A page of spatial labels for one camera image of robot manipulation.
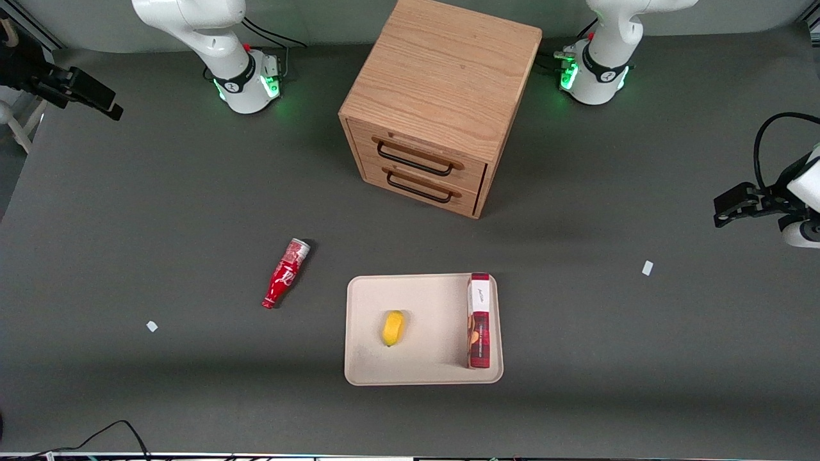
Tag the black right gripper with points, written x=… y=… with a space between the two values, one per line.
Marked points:
x=22 y=72

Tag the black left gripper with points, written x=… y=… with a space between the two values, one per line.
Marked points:
x=770 y=195

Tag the red coke bottle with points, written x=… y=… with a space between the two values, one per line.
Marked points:
x=285 y=274

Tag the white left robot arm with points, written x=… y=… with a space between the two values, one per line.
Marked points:
x=605 y=38

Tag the beige plastic tray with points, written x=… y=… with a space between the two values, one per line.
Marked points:
x=429 y=320

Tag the red cookie box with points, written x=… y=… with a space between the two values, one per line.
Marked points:
x=478 y=320

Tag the wooden drawer cabinet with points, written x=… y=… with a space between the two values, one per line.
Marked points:
x=448 y=83

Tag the wooden drawer front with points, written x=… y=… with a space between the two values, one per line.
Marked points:
x=419 y=189
x=416 y=157

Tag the yellow lemon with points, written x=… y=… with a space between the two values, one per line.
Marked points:
x=393 y=328

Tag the aluminium frame rail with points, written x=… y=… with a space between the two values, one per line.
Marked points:
x=32 y=22

